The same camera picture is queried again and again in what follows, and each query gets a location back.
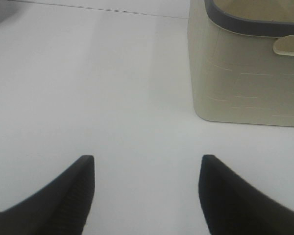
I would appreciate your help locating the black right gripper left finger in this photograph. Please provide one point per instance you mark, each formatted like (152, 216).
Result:
(59, 208)

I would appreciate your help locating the beige basket with grey rim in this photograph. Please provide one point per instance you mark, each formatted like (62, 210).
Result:
(241, 55)

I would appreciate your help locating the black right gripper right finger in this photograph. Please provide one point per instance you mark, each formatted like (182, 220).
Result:
(232, 206)

